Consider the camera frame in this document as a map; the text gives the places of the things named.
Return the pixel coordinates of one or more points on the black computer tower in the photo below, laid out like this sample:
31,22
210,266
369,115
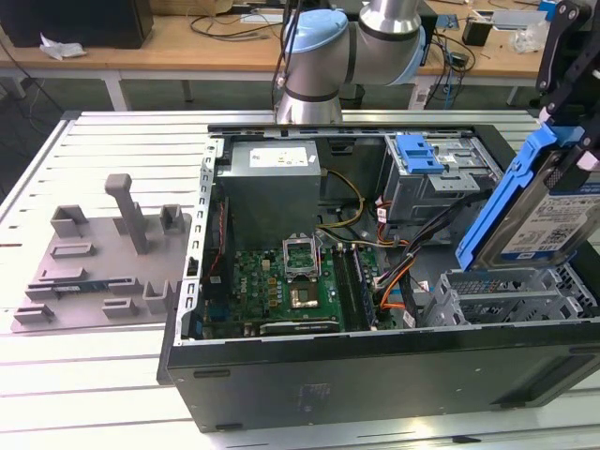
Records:
433,33

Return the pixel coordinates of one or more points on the crumpled white paper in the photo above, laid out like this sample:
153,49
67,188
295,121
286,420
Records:
61,49

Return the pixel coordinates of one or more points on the large black box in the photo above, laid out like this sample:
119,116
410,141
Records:
84,23

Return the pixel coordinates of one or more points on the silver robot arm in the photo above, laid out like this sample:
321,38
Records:
319,61

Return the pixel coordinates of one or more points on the green motherboard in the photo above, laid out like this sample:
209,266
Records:
253,281

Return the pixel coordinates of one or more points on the silver disk bay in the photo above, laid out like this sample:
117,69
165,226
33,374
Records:
443,304

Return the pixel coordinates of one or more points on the black waste bin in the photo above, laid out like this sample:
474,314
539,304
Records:
351,96

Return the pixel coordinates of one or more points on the dark RAM stick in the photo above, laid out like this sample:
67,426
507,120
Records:
70,287

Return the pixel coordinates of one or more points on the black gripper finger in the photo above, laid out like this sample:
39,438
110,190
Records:
560,47
591,157

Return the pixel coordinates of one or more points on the grey flat device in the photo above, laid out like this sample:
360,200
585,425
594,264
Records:
520,19

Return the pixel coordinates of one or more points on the silver optical drive cage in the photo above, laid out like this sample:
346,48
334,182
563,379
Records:
422,197

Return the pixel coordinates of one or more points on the black graphics card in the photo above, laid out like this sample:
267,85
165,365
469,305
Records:
300,326

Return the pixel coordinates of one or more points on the grey parts rack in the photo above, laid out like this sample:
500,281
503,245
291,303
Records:
108,262

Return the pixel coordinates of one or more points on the black open PC case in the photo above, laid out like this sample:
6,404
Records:
328,389

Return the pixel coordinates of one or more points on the black RAM slot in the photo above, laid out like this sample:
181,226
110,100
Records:
353,288
347,288
341,288

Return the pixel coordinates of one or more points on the white label sign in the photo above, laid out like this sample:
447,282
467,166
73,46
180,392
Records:
420,98

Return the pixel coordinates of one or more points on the blue cardboard box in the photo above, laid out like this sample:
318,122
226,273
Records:
548,7

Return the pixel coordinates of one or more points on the grey power supply unit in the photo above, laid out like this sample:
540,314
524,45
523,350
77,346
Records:
267,201

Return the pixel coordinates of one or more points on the CPU socket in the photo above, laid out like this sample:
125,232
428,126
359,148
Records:
304,297

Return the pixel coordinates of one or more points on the blue RAM stick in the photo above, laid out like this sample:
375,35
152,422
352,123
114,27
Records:
362,288

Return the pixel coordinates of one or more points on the wooden desk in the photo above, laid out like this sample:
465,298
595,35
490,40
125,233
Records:
211,54

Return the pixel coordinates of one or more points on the clear plastic bag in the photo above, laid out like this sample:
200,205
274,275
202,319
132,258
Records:
527,40

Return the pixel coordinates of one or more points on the blue plastic drive latch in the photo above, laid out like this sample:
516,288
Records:
417,159

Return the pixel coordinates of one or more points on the hard disk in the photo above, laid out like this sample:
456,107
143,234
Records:
539,225

